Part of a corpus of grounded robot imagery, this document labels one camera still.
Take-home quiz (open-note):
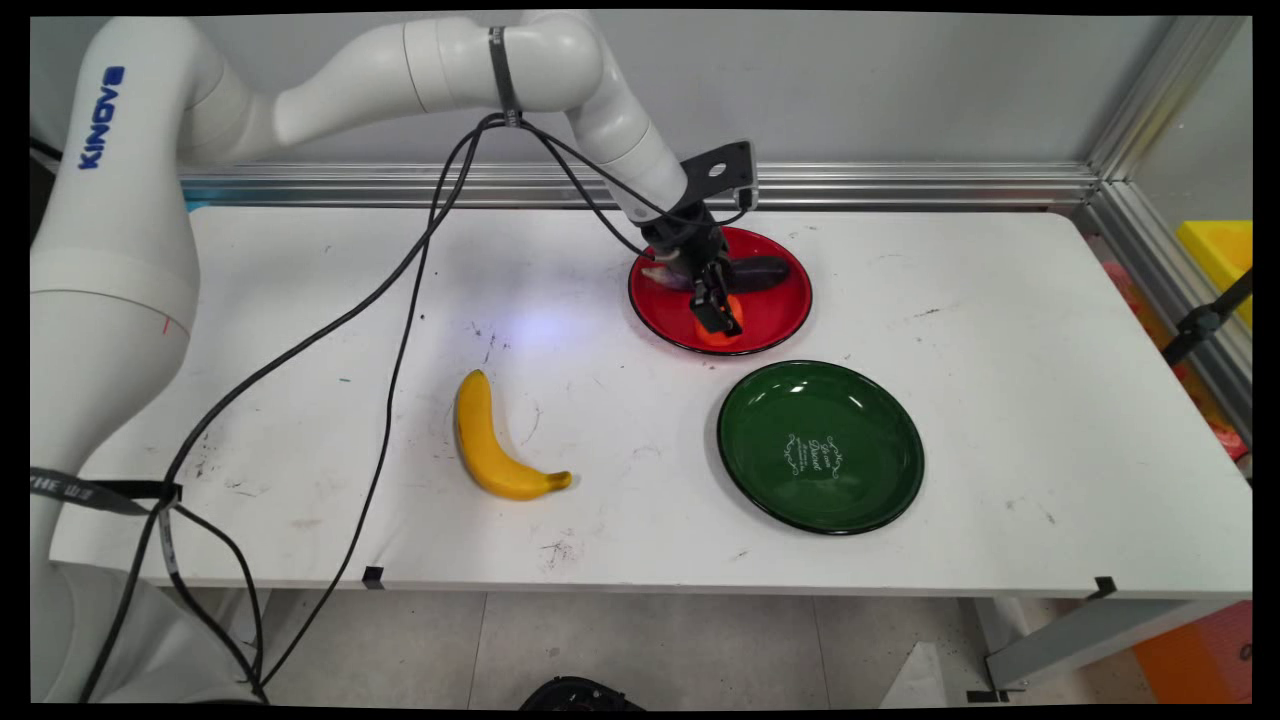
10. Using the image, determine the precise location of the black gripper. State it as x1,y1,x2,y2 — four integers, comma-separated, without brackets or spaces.
638,203,747,335

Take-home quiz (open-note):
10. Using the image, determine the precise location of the orange carrot chunk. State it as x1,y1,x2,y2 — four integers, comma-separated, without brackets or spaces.
694,294,747,350

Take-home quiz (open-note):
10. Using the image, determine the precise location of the red round plate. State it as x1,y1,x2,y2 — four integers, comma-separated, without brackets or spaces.
628,226,814,358

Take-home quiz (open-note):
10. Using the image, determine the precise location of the purple eggplant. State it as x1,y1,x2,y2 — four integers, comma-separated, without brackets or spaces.
641,255,792,295

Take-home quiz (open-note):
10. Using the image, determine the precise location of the green round plate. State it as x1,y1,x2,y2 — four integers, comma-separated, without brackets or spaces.
716,360,926,536

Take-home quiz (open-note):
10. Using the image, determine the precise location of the yellow banana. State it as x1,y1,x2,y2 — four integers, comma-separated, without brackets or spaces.
455,369,574,502

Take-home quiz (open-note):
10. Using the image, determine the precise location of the black round object on floor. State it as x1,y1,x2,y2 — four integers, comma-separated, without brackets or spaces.
518,676,647,712

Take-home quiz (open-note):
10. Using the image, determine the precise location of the grey table leg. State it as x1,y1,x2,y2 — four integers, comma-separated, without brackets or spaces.
984,597,1239,693

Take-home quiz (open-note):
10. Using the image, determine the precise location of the yellow plastic bin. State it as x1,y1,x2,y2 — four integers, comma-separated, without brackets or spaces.
1174,220,1253,333

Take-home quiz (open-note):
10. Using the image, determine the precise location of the orange box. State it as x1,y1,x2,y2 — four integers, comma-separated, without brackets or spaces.
1130,600,1253,705

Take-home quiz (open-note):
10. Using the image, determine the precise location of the black wrist camera mount plate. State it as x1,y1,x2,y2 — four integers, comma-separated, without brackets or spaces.
680,140,759,213

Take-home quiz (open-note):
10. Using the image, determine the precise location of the aluminium back frame rail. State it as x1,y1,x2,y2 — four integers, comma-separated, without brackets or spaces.
180,162,1101,212

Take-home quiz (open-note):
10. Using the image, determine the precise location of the black cable tie band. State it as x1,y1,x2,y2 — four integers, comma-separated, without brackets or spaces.
488,26,525,128

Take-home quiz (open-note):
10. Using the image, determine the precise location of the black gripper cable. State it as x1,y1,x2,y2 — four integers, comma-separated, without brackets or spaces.
255,112,701,701

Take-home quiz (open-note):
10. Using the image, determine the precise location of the black camera cable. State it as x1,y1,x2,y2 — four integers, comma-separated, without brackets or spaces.
78,112,756,703

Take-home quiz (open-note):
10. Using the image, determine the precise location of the aluminium side frame rail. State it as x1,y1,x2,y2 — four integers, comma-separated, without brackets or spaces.
1075,15,1253,446

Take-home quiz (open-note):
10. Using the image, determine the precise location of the black velcro strap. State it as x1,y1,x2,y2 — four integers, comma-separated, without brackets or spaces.
30,466,185,518

